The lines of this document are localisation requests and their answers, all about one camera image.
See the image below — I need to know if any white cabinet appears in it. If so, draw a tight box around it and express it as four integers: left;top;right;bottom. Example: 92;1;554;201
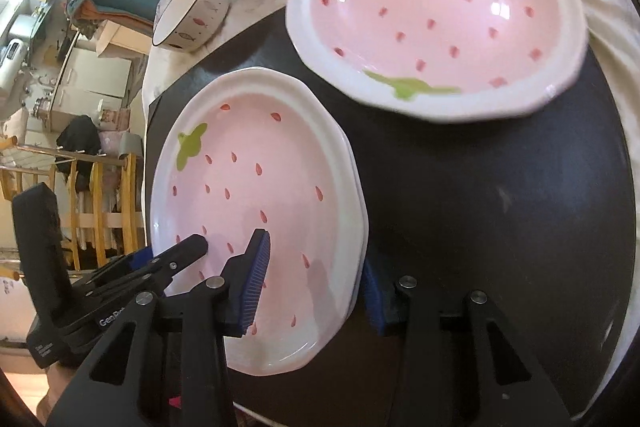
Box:
47;39;133;118

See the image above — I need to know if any white bedside table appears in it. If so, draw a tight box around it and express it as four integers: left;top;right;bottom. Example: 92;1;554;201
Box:
94;18;153;58

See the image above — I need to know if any black leather mat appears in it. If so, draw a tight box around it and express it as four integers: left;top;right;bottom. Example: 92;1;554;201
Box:
142;7;636;423

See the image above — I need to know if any wooden chair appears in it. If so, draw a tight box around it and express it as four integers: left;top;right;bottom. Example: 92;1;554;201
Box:
0;144;146;270

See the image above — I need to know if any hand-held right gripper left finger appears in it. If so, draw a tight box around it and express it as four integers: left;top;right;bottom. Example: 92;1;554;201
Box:
45;228;272;427

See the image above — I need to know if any person's left forearm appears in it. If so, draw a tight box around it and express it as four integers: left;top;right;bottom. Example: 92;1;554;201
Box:
39;359;83;415

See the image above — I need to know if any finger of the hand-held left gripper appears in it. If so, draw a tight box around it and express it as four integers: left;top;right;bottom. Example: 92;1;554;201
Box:
75;249;153;290
120;234;209;295

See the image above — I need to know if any black garment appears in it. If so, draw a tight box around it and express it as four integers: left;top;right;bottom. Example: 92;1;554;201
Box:
56;116;103;172

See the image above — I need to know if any silver appliance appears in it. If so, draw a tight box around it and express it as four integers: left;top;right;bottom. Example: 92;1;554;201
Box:
0;14;37;90

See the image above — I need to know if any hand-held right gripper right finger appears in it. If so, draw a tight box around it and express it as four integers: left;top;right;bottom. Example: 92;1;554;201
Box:
361;257;573;427

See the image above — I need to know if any white fish-print bowl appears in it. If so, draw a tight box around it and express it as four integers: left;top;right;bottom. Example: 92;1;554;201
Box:
151;0;231;54

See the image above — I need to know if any pink bag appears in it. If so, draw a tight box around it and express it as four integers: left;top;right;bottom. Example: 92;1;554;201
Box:
97;129;143;158

